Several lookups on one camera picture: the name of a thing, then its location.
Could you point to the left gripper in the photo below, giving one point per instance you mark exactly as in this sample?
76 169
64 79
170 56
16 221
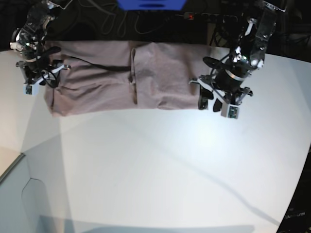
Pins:
229 94

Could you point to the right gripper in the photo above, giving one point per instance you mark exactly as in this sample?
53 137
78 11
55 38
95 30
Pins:
49 75

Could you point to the mauve t-shirt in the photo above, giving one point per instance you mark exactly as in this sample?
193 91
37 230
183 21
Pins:
116 75

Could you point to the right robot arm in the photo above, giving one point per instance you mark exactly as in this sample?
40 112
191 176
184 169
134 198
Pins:
29 42

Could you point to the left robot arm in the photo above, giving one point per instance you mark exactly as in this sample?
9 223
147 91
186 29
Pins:
247 54

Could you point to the power strip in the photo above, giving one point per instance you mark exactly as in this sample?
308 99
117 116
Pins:
209 18

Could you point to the blue box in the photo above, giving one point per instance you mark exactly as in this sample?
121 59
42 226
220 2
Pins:
137 5

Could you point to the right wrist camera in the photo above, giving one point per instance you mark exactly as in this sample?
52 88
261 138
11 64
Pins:
31 89

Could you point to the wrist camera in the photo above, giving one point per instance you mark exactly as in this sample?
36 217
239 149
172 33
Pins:
230 111
31 89

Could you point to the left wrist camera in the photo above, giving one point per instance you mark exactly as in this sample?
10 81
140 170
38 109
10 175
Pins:
230 111

